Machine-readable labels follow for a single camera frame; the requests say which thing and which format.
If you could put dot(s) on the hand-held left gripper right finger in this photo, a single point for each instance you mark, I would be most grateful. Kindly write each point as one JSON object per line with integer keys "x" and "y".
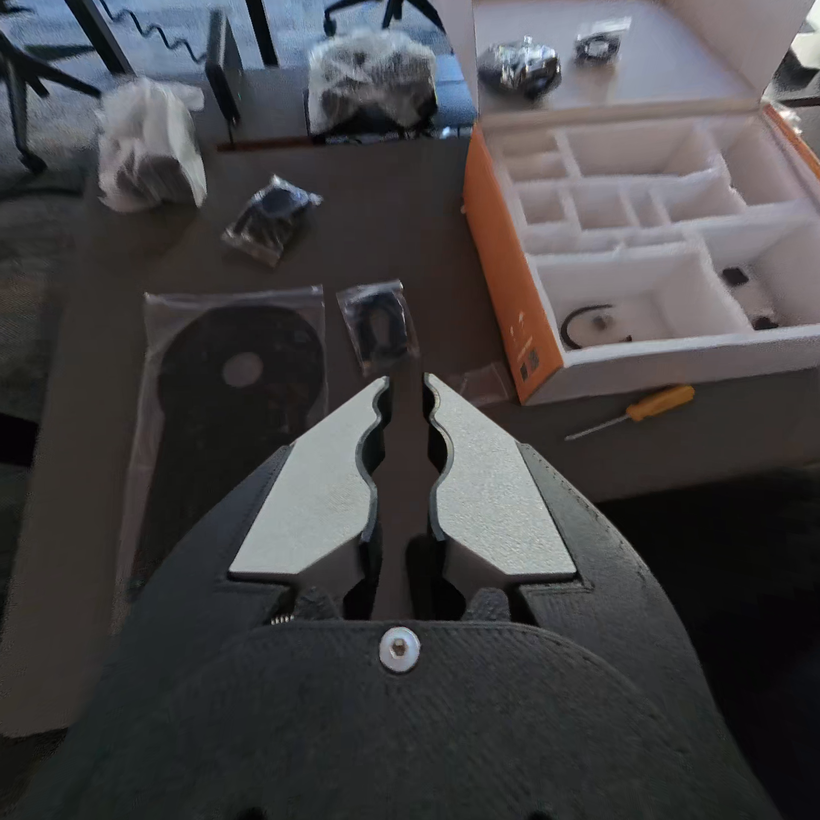
{"x": 499, "y": 512}

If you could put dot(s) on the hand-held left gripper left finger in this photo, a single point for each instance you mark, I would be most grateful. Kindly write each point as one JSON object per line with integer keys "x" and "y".
{"x": 307, "y": 512}

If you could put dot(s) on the dark grey desk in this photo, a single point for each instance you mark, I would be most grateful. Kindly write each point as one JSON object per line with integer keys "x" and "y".
{"x": 397, "y": 211}

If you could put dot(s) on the bagged black flat plate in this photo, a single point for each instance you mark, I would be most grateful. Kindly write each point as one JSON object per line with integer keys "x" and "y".
{"x": 237, "y": 416}

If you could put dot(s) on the empty clear bag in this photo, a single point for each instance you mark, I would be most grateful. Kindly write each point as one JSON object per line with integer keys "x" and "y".
{"x": 480, "y": 384}

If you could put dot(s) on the orange white kit box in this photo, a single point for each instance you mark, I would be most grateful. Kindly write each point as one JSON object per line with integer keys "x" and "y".
{"x": 499, "y": 224}

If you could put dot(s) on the bag of dark parts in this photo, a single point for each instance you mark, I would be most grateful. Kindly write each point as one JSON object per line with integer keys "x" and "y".
{"x": 269, "y": 218}

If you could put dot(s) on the small black part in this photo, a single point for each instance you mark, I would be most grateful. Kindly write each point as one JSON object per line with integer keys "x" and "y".
{"x": 735, "y": 277}
{"x": 765, "y": 322}

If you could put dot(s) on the white wrapped bundle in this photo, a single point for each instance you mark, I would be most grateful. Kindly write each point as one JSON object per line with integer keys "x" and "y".
{"x": 150, "y": 147}

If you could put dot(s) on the bubble wrapped black bundle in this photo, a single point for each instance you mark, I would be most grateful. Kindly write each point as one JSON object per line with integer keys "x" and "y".
{"x": 371, "y": 83}

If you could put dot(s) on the bag of shiny metal parts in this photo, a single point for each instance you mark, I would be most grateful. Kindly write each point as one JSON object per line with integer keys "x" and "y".
{"x": 519, "y": 67}

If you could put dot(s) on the small bag with black part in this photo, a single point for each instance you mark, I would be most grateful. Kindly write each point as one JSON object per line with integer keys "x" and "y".
{"x": 599, "y": 41}

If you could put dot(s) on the office chair base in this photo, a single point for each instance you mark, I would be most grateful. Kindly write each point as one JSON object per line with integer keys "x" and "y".
{"x": 397, "y": 13}

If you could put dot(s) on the black tripod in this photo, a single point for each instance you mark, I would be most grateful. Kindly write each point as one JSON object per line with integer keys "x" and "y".
{"x": 19, "y": 70}

